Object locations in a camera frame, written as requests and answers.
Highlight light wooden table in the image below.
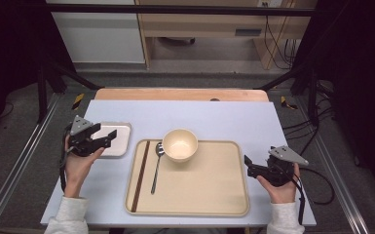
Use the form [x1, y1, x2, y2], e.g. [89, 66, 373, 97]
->
[94, 87, 270, 102]

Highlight black floor cables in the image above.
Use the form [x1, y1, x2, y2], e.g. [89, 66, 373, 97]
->
[281, 81, 335, 155]

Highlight person's left hand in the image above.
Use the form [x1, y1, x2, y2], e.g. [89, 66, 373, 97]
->
[63, 135, 105, 199]

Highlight thin black floor cable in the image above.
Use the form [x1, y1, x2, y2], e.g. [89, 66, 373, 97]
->
[0, 101, 15, 121]

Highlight white cabinet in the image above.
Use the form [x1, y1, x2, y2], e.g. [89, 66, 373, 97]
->
[47, 0, 146, 64]

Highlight large beige tray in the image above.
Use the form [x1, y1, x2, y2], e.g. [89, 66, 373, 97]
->
[124, 138, 250, 217]

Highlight black horizontal frame bar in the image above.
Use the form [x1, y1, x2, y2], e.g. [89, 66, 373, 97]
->
[47, 3, 318, 18]

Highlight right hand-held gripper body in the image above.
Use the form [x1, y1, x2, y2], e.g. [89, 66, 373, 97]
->
[266, 145, 310, 188]

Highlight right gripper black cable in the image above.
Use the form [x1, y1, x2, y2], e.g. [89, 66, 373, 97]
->
[291, 167, 336, 226]

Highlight metal spoon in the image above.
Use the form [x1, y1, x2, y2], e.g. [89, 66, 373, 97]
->
[150, 141, 166, 196]

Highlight small beige square plate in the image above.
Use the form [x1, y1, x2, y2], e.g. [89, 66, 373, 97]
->
[92, 121, 132, 159]

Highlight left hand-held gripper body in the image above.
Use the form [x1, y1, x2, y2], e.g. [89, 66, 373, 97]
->
[67, 115, 101, 158]

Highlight aluminium floor rail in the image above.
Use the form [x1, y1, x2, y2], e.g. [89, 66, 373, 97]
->
[0, 92, 62, 234]
[295, 97, 371, 234]

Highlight person's right hand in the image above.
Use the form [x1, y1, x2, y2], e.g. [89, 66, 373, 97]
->
[256, 163, 301, 205]

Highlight white wall socket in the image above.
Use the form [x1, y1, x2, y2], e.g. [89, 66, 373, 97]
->
[256, 0, 283, 8]

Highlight wooden desk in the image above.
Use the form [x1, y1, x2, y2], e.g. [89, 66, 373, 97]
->
[134, 0, 319, 70]

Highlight black curtain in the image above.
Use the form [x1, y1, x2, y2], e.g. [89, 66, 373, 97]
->
[291, 0, 375, 206]
[0, 0, 77, 137]

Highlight hanging black and yellow cables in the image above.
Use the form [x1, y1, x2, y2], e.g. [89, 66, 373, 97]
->
[263, 0, 301, 70]

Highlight beige bowl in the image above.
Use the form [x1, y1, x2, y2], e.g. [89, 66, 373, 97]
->
[162, 128, 199, 164]

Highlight grey desk label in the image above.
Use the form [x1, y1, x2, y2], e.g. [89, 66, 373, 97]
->
[234, 28, 263, 37]

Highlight black metal stand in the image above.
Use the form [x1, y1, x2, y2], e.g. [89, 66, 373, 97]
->
[35, 55, 101, 125]
[256, 61, 320, 126]

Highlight yellow black floor tape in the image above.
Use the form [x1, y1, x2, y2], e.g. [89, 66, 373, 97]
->
[71, 93, 86, 111]
[280, 96, 299, 110]

